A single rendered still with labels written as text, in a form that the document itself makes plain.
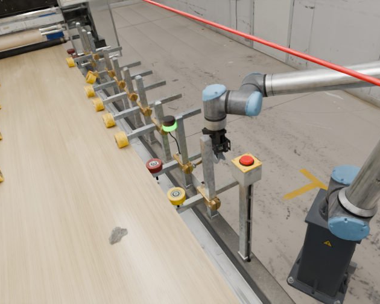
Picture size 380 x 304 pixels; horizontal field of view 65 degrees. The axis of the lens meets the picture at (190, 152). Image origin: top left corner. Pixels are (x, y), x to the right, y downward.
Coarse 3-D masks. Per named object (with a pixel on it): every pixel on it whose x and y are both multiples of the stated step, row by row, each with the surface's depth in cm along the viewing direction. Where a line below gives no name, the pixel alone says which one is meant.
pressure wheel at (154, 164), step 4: (148, 160) 150; (152, 160) 150; (156, 160) 149; (160, 160) 149; (148, 164) 147; (152, 164) 147; (156, 164) 147; (160, 164) 146; (148, 168) 145; (152, 168) 145; (156, 168) 145; (160, 168) 147; (152, 172) 146; (156, 172) 146
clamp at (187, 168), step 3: (174, 156) 156; (177, 156) 156; (174, 159) 157; (177, 159) 154; (180, 162) 152; (189, 162) 151; (180, 165) 152; (183, 165) 149; (186, 165) 149; (189, 165) 149; (180, 168) 154; (183, 168) 150; (186, 168) 149; (189, 168) 150; (192, 168) 151; (183, 171) 150; (186, 171) 150; (189, 171) 151
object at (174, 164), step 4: (196, 152) 159; (200, 152) 158; (188, 156) 156; (192, 156) 156; (196, 156) 157; (200, 156) 159; (176, 160) 155; (192, 160) 158; (168, 164) 153; (172, 164) 153; (176, 164) 153; (164, 168) 151; (168, 168) 152; (172, 168) 153; (160, 172) 151; (164, 172) 152; (156, 176) 151
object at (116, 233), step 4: (116, 228) 117; (120, 228) 118; (124, 228) 118; (112, 232) 116; (116, 232) 115; (120, 232) 115; (124, 232) 116; (112, 236) 114; (116, 236) 115; (120, 236) 114; (112, 240) 113; (116, 240) 113; (120, 240) 113; (112, 244) 112
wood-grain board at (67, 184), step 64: (0, 64) 299; (64, 64) 279; (0, 128) 193; (64, 128) 185; (0, 192) 143; (64, 192) 138; (128, 192) 134; (0, 256) 114; (64, 256) 111; (128, 256) 108; (192, 256) 105
